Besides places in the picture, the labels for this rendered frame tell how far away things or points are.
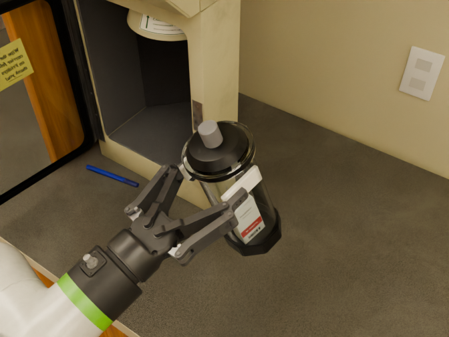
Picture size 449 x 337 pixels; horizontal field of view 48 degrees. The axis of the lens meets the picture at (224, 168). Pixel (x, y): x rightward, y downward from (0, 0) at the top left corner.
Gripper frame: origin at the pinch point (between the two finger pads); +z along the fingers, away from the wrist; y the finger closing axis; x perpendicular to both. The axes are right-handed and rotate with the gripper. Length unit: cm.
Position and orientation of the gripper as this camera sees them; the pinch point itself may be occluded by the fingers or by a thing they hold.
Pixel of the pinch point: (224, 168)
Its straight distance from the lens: 75.7
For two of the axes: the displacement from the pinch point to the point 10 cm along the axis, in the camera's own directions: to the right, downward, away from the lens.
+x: 2.9, 6.2, 7.3
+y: -6.6, -4.3, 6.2
